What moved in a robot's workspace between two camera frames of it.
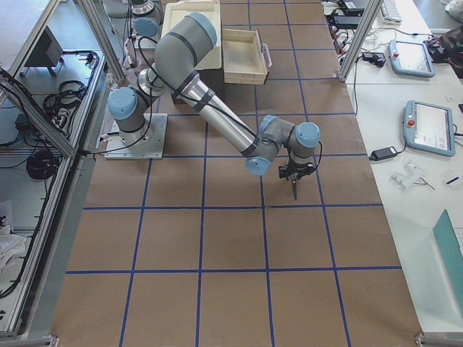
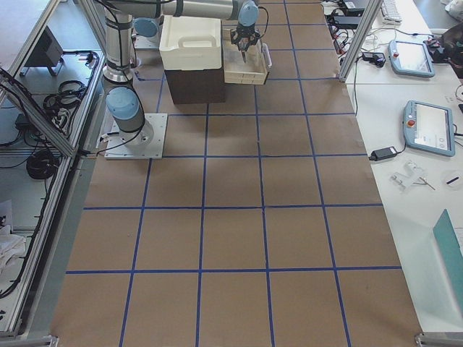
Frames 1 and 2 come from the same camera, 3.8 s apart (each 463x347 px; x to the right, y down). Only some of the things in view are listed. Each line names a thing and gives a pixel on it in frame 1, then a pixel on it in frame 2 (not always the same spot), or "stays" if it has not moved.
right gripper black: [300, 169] to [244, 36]
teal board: [448, 241] stays
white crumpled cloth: [11, 246] stays
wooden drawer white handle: [246, 59] stays
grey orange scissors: [294, 177] to [243, 45]
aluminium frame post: [359, 40] stays
